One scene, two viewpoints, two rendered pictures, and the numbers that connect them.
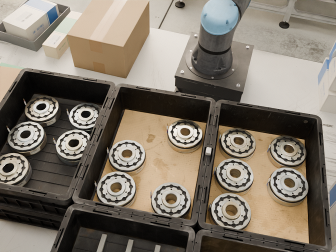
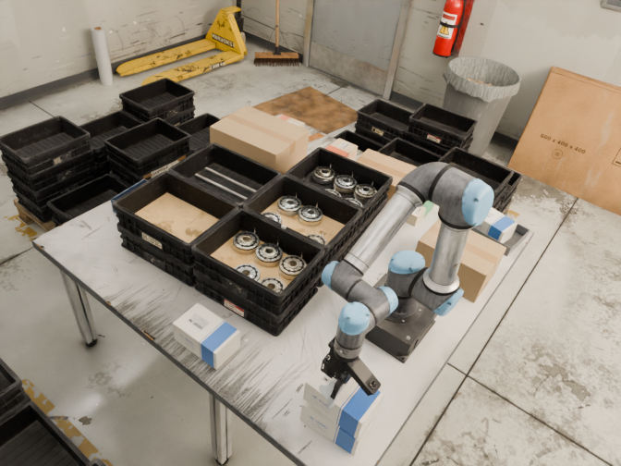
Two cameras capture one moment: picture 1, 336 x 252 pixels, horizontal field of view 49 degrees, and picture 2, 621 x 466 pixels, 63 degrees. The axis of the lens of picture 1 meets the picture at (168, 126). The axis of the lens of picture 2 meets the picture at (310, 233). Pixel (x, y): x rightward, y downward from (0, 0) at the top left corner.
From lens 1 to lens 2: 1.90 m
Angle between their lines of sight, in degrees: 68
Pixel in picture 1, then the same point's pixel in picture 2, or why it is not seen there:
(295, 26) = not seen: outside the picture
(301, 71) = (382, 411)
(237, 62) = (388, 321)
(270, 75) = (383, 375)
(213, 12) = (406, 253)
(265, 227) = (228, 257)
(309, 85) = not seen: hidden behind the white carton
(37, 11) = (493, 220)
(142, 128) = (333, 231)
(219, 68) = not seen: hidden behind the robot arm
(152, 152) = (310, 230)
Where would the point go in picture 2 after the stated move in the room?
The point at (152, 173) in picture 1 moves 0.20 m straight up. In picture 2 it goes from (295, 226) to (298, 186)
